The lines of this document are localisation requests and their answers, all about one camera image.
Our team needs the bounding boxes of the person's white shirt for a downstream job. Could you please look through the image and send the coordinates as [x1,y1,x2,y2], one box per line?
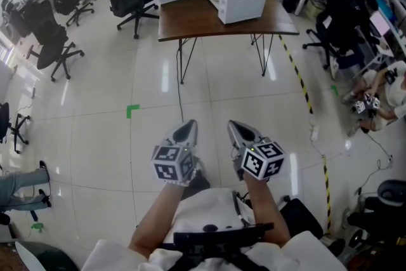
[81,187,348,271]

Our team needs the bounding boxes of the pale storage crate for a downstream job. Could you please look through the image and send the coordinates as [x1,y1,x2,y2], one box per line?
[303,0,327,22]

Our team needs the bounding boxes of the pink laptop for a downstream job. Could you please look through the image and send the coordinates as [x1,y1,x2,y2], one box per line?
[369,11,391,37]

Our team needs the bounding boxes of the black bag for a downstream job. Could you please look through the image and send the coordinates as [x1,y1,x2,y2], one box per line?
[278,198,325,241]

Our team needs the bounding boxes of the black chest mount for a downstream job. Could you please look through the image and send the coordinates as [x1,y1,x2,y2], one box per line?
[161,221,275,264]

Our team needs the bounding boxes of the brown wooden table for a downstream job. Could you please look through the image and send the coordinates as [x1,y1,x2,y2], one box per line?
[157,0,301,86]

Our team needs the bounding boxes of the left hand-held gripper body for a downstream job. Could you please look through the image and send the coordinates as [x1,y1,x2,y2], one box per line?
[150,139,206,185]

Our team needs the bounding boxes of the black power cable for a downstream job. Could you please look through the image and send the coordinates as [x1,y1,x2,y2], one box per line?
[176,37,185,123]

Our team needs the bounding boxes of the black grey chest cable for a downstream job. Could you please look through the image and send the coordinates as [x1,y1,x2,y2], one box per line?
[232,190,254,228]

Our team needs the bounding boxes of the person's right forearm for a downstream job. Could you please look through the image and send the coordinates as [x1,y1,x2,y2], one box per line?
[244,179,291,248]

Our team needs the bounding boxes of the person's left forearm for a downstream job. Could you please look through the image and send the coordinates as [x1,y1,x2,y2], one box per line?
[128,182,188,260]

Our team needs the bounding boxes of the yellow black hazard tape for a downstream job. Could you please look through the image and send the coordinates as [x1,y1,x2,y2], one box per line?
[278,34,332,235]

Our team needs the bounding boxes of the green corner tape mark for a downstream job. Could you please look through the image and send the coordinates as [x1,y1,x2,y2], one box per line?
[126,103,141,119]

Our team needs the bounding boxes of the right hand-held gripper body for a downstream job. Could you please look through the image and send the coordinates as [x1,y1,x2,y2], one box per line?
[232,138,287,182]

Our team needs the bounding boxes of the black wheeled machine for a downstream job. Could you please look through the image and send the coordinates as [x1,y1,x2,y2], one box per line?
[342,179,406,264]

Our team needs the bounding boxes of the dark green bin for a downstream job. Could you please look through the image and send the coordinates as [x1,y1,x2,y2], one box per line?
[15,240,79,271]

